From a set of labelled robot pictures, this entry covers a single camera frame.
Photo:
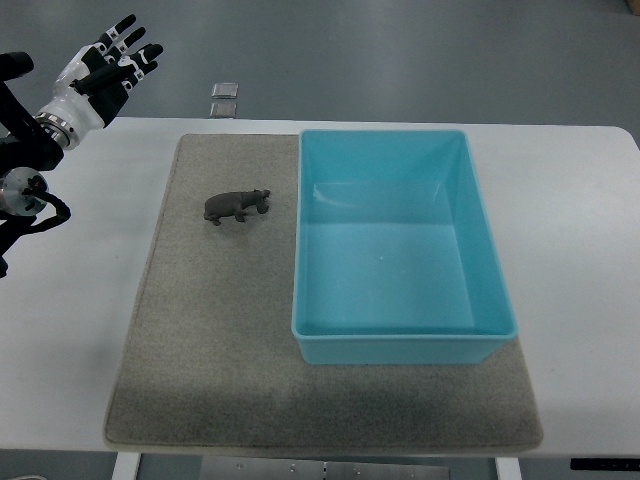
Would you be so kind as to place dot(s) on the black table control panel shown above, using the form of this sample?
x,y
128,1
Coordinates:
x,y
605,464

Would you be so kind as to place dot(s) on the white table leg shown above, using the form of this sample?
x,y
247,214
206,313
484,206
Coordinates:
x,y
508,468
126,466

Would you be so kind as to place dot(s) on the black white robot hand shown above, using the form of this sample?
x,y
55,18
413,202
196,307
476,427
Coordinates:
x,y
96,84

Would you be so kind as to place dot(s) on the brown toy hippo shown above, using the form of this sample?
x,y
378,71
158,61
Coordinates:
x,y
234,204

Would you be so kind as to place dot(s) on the metal table crossbar plate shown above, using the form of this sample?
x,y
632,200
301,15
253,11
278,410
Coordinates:
x,y
257,468

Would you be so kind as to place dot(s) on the blue plastic box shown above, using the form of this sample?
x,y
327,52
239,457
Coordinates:
x,y
395,261

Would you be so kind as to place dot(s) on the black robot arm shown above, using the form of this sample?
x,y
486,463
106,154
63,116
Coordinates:
x,y
33,145

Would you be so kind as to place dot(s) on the metal floor plate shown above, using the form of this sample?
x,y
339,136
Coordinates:
x,y
223,110
225,90

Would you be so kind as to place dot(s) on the white right table leg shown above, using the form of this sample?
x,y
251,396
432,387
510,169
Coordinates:
x,y
508,468

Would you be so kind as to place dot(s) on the grey felt mat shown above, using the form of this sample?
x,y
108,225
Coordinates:
x,y
210,364

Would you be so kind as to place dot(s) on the white left table leg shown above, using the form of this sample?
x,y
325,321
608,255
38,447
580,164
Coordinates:
x,y
126,466

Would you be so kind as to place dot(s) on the upper metal floor plate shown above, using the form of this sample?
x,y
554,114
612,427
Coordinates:
x,y
225,90

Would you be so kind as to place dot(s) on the lower metal floor plate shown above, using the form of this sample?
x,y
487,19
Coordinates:
x,y
223,110

